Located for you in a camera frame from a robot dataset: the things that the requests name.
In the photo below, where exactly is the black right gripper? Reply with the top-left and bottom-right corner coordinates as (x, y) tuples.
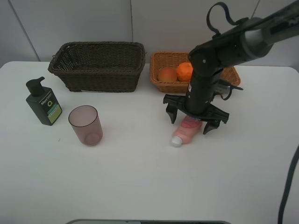
(163, 72), (229, 135)

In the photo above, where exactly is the black cable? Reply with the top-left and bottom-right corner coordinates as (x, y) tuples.
(278, 144), (299, 224)

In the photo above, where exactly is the light brown wicker basket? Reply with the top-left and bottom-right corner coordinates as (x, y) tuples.
(149, 51), (241, 94)

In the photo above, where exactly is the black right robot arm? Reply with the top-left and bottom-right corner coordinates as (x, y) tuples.
(163, 0), (299, 134)

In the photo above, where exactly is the pink lotion bottle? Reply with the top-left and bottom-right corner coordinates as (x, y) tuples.
(171, 115), (203, 147)

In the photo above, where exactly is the dark brown wicker basket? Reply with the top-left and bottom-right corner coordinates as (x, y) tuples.
(48, 42), (145, 92)

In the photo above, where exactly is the orange mandarin fruit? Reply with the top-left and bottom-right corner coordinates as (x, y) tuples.
(176, 62), (193, 82)

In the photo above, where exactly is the round bread bun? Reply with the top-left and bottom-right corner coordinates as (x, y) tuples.
(157, 67), (177, 82)

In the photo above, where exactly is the translucent pink plastic cup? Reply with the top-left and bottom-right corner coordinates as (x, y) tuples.
(68, 105), (103, 146)

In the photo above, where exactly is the dark green pump bottle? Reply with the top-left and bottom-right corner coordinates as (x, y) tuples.
(26, 77), (62, 126)

